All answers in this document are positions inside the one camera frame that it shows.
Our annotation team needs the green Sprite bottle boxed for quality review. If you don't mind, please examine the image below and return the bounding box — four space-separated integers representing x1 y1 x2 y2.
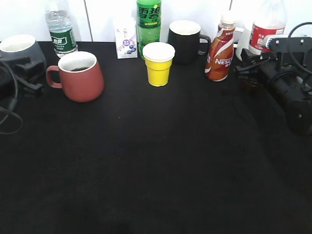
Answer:
136 0 161 59

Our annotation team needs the dark grey mug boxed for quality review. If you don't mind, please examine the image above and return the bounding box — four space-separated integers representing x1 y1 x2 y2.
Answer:
0 34 47 73

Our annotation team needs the orange Nescafe coffee bottle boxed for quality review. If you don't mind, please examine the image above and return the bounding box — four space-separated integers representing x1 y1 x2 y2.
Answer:
205 10 235 82

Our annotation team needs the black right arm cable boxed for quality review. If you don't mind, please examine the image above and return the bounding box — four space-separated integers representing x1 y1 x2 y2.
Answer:
270 22 312 93

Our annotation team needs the cola bottle red label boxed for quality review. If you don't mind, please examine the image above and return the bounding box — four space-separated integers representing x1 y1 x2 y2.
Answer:
249 0 287 56

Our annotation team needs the red ceramic mug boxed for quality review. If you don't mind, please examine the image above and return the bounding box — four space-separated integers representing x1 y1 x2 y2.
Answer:
46 51 104 102

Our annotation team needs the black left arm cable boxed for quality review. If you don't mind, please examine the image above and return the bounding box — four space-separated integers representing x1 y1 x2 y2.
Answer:
0 60 23 135

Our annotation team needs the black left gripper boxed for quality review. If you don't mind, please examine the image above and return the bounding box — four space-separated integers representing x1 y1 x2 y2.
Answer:
0 57 44 100

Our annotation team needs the white purple milk carton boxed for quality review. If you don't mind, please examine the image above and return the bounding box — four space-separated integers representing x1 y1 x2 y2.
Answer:
114 16 138 59

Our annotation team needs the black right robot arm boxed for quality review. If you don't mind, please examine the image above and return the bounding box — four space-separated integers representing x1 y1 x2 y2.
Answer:
234 49 312 135

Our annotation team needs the yellow paper cup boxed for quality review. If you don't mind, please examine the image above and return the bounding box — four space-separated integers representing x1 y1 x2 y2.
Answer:
142 42 175 87

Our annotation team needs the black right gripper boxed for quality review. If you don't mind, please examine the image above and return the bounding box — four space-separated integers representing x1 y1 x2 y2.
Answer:
234 49 293 90

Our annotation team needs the black mug white interior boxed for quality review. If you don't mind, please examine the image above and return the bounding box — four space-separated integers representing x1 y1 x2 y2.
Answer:
168 20 211 64

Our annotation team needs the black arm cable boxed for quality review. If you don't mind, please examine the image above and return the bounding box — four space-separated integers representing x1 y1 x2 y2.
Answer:
270 22 312 93
0 60 23 135

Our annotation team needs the clear water bottle green label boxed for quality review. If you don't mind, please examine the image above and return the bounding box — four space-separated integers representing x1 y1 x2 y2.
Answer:
45 0 78 58

